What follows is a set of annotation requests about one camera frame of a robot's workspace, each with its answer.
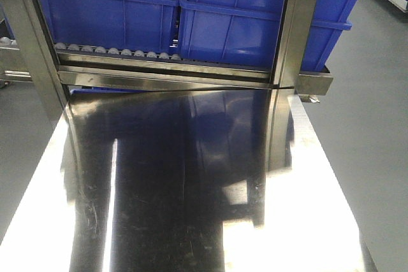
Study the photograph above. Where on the large blue crate right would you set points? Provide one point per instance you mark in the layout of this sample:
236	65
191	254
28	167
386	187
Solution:
245	32

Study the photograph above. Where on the blue crate with red bags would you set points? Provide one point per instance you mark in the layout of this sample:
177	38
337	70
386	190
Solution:
148	25

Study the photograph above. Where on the steel rack upright left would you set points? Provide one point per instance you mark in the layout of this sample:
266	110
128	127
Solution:
38	52

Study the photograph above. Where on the steel rack upright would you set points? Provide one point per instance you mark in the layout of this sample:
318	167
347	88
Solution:
38	52
294	33

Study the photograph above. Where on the steel rack upright right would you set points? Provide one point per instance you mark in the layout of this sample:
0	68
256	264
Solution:
294	33

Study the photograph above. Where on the steel roller rack frame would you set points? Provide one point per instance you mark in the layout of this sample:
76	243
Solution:
95	69

